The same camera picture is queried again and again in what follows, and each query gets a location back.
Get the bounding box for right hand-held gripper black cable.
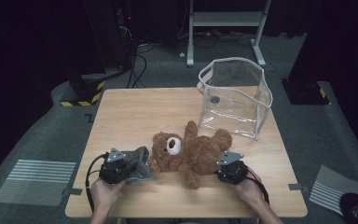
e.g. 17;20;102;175
245;169;271;206

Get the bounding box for white metal stand frame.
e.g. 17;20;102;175
186;0;273;68

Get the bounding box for brown teddy bear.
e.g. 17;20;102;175
147;119;234;190

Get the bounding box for left hand-held gripper black cable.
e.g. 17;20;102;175
85;152;110;213

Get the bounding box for black equipment rack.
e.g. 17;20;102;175
113;0;140;71

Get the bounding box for curled grey striped sheet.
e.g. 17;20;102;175
309;163;358;217

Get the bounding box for large grey striped sheet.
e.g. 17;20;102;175
0;159;77;208

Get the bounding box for black base with yellow stripes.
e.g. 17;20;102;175
59;73;106;107

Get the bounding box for grey tape piece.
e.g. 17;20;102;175
287;183;310;192
62;188;84;197

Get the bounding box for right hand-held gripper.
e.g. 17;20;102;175
214;150;250;186

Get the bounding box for person's left hand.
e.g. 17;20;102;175
89;178;127;213

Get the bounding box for dark round object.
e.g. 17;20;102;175
338;192;358;224

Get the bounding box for hand-held gripper black cable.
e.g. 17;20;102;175
245;169;271;206
85;152;110;213

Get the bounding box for person's right hand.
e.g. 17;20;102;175
233;168;264;207

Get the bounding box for black base with yellow mark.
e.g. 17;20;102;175
281;77;332;106

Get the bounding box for black floor cables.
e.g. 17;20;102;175
138;29;264;52

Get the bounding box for grey fluffy cloth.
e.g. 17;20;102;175
122;146;154;187

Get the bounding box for clear plastic bag white trim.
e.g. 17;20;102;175
196;56;274;141

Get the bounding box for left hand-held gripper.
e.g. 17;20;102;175
98;147;138;186

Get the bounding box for black hanging cable bundle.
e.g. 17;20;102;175
124;24;149;90

